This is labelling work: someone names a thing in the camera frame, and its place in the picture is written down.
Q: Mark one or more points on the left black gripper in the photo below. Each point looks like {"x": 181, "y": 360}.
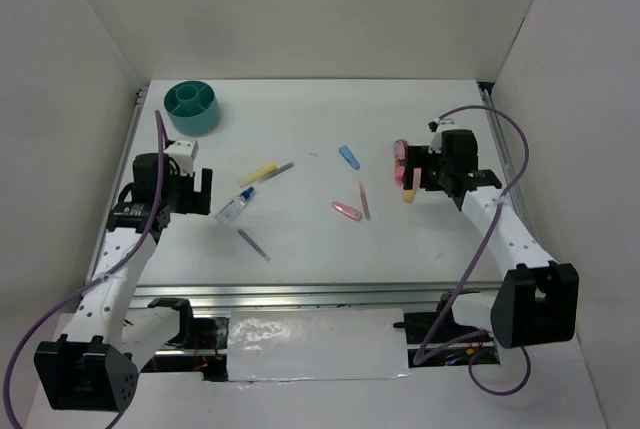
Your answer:
{"x": 196, "y": 202}

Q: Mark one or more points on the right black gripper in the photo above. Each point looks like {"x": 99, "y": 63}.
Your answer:
{"x": 420, "y": 157}

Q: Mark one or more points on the orange highlighter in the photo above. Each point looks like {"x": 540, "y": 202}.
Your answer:
{"x": 409, "y": 194}

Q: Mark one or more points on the clear glue bottle blue cap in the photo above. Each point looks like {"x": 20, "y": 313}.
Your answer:
{"x": 231, "y": 211}

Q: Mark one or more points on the yellow highlighter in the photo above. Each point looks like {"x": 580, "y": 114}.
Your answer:
{"x": 256, "y": 175}

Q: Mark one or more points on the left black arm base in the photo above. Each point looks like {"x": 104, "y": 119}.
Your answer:
{"x": 199, "y": 347}

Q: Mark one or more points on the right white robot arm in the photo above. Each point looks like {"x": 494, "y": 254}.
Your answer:
{"x": 537, "y": 301}

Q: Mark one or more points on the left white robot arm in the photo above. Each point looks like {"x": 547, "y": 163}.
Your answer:
{"x": 95, "y": 363}

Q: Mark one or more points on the purple grey pen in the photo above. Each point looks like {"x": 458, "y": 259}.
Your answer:
{"x": 255, "y": 246}

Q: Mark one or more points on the teal round compartment container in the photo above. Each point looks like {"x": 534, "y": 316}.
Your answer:
{"x": 192, "y": 107}

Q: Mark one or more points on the pink purple pen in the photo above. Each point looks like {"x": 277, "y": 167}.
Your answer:
{"x": 364, "y": 201}

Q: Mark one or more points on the green grey pen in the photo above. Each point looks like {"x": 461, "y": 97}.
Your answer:
{"x": 276, "y": 172}

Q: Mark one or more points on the blue highlighter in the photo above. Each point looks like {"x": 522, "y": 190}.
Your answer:
{"x": 349, "y": 157}

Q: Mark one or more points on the pink clear highlighter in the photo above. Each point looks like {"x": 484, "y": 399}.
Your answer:
{"x": 347, "y": 211}

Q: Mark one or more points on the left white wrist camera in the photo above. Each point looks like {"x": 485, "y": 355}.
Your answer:
{"x": 183, "y": 152}

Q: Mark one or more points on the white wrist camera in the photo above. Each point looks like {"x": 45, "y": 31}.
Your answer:
{"x": 438, "y": 127}
{"x": 183, "y": 152}

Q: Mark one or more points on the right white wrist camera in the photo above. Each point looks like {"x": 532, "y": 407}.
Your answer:
{"x": 438, "y": 127}

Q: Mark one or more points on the aluminium front rail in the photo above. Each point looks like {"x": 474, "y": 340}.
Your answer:
{"x": 219, "y": 297}

